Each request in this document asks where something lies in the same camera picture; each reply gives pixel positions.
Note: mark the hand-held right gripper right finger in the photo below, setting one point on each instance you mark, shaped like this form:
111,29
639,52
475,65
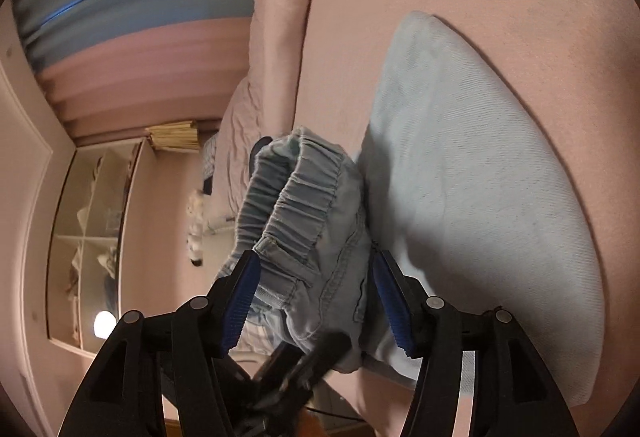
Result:
392,302

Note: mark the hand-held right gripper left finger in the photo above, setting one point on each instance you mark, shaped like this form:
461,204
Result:
240,302

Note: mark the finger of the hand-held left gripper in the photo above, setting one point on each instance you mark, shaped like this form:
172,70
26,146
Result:
280,362
330,349

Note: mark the light blue strawberry print pants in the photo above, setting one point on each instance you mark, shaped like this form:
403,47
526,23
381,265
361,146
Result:
475,167

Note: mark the small plaid pillow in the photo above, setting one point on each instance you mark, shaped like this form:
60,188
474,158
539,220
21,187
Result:
209,162

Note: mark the yellow fringed hanging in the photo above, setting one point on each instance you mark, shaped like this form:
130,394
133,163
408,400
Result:
175,134

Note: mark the pink curtain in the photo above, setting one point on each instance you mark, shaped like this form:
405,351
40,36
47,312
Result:
140,77

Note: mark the pink duvet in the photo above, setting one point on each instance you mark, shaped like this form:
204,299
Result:
280,42

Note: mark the wall shelf cabinet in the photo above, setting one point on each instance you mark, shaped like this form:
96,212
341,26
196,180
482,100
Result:
90,227

